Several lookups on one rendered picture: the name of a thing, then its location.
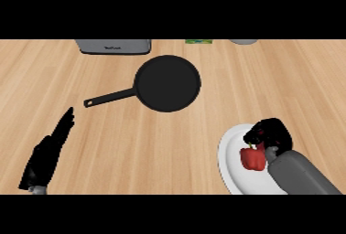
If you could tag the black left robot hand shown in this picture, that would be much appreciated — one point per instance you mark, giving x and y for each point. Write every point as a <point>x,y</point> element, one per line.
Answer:
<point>44,155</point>

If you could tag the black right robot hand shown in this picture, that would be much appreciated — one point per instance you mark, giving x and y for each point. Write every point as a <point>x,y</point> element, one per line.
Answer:
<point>270,134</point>

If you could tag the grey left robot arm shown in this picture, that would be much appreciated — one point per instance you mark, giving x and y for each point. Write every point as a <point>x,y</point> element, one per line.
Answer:
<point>38,190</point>

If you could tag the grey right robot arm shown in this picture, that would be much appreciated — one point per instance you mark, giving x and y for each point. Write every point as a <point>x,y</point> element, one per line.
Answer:
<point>298,173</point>

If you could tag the white plate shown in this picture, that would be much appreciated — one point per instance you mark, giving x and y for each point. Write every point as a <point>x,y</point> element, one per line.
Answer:
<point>235,164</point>

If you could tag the black frying pan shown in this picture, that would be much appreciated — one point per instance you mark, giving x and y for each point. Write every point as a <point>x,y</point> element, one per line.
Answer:
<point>167,83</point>

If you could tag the red bell pepper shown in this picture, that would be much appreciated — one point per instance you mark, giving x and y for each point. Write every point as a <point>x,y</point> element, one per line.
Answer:
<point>252,158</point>

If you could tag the grey round container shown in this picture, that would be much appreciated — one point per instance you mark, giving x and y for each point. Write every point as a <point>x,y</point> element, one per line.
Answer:
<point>243,41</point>

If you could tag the green box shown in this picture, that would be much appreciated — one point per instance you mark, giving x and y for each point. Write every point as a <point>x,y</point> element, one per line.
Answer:
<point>199,41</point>

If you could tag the grey appliance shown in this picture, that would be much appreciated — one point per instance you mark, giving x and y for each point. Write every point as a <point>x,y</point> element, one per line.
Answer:
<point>113,46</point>

